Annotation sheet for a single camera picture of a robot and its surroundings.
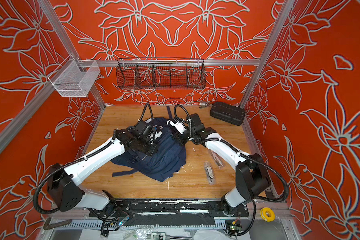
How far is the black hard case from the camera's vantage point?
3.47 ft

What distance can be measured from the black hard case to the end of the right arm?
434 millimetres

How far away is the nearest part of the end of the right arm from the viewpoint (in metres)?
0.61
